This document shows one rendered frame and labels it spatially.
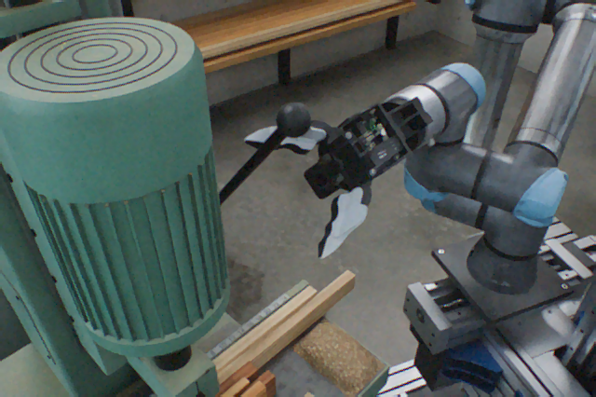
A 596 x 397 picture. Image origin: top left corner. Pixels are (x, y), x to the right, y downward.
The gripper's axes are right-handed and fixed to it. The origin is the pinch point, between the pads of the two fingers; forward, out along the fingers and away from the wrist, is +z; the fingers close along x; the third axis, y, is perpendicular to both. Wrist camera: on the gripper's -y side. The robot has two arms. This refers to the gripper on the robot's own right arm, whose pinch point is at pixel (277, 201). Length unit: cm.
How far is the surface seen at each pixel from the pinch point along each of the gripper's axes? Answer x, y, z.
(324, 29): -74, -163, -186
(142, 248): -2.8, 1.9, 15.7
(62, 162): -11.0, 8.3, 19.3
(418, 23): -68, -214, -328
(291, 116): -5.8, 9.4, -0.6
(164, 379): 11.2, -23.5, 15.2
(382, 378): 34.1, -28.7, -15.7
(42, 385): 4, -65, 26
